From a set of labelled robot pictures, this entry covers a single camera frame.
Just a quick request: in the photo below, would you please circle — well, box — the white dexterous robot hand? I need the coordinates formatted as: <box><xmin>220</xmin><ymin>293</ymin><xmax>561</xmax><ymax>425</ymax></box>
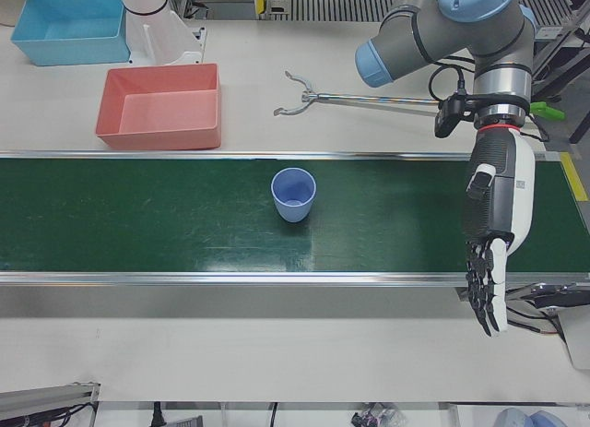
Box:
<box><xmin>460</xmin><ymin>125</ymin><xmax>537</xmax><ymax>339</ymax></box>

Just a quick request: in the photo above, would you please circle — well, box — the blue plastic cup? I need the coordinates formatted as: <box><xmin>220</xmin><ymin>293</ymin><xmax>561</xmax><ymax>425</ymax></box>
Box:
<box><xmin>270</xmin><ymin>167</ymin><xmax>318</xmax><ymax>224</ymax></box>

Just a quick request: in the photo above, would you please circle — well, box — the pink plastic box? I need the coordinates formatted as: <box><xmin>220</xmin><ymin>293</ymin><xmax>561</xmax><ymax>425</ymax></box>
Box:
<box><xmin>94</xmin><ymin>62</ymin><xmax>222</xmax><ymax>151</ymax></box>

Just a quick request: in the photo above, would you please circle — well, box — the blue plastic box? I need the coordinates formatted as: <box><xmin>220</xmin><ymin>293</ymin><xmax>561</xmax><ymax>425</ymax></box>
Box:
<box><xmin>9</xmin><ymin>0</ymin><xmax>131</xmax><ymax>67</ymax></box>

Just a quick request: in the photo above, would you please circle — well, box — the grey flat panel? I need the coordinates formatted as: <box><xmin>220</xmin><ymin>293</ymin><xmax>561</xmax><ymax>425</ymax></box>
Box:
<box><xmin>555</xmin><ymin>305</ymin><xmax>590</xmax><ymax>372</ymax></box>

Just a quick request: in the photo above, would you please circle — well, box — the metal reacher grabber tool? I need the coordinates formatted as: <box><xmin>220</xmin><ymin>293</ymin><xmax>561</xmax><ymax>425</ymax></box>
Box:
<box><xmin>272</xmin><ymin>69</ymin><xmax>566</xmax><ymax>122</ymax></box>

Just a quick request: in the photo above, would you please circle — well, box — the green belt conveyor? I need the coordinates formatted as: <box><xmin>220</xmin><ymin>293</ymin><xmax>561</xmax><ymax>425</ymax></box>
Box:
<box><xmin>0</xmin><ymin>150</ymin><xmax>590</xmax><ymax>292</ymax></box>

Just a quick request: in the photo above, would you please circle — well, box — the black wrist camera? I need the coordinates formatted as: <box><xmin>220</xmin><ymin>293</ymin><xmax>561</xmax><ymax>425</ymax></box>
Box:
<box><xmin>433</xmin><ymin>94</ymin><xmax>476</xmax><ymax>139</ymax></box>

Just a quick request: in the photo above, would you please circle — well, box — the black device with cables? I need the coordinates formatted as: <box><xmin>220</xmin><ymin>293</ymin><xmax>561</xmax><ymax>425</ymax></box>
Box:
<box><xmin>455</xmin><ymin>281</ymin><xmax>590</xmax><ymax>337</ymax></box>

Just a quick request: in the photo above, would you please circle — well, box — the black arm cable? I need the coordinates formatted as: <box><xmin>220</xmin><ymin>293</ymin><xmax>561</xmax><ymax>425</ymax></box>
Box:
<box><xmin>427</xmin><ymin>53</ymin><xmax>476</xmax><ymax>106</ymax></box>

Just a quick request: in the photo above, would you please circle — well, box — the white column pedestal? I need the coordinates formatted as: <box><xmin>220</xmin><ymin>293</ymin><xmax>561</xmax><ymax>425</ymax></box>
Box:
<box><xmin>113</xmin><ymin>0</ymin><xmax>207</xmax><ymax>67</ymax></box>

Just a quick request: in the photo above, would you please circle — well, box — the aluminium profile post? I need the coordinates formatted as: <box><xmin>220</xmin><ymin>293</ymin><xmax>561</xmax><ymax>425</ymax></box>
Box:
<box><xmin>0</xmin><ymin>379</ymin><xmax>101</xmax><ymax>427</ymax></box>

